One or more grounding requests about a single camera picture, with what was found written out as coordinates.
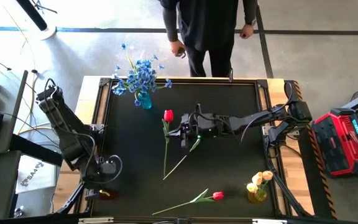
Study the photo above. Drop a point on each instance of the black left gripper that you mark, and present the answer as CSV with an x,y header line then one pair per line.
x,y
99,177

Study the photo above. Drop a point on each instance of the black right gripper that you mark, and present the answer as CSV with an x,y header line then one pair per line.
x,y
197,127

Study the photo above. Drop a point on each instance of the red artificial tulip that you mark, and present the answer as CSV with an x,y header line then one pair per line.
x,y
168,115
217,196
195,145

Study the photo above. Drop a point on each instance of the red glass vase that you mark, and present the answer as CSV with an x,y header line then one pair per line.
x,y
113,195

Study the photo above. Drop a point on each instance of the blue glass vase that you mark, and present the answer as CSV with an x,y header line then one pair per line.
x,y
145,101

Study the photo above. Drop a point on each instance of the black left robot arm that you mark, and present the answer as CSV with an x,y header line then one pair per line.
x,y
70,137

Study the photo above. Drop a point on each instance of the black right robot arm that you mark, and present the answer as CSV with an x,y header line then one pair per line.
x,y
250,119

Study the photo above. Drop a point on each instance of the yellow glass vase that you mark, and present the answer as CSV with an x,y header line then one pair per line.
x,y
256,197

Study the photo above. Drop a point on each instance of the white paper sheet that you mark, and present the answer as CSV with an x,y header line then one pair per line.
x,y
33,177

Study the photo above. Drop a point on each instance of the black base beam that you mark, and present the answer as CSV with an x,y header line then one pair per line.
x,y
36,151

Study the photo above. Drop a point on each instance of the small silver object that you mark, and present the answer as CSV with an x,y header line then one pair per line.
x,y
19,212

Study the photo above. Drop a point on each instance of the grey desk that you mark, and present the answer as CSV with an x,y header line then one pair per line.
x,y
8,99
2,193

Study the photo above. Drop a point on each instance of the person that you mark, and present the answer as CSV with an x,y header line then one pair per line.
x,y
210,25

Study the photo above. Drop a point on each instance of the black yellow-striped floor strip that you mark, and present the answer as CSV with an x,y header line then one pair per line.
x,y
319,193

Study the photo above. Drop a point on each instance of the black pole white base stand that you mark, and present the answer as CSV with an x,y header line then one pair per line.
x,y
43,32

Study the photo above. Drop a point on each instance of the red black tool box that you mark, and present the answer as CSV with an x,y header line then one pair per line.
x,y
346,146

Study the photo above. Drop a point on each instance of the black diagonal frame strut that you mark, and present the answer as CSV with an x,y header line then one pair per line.
x,y
286,193
70,202

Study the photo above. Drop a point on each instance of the white frame bracket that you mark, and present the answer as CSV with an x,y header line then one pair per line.
x,y
95,220
269,221

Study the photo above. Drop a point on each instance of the black aluminium table frame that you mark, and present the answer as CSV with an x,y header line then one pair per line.
x,y
244,81

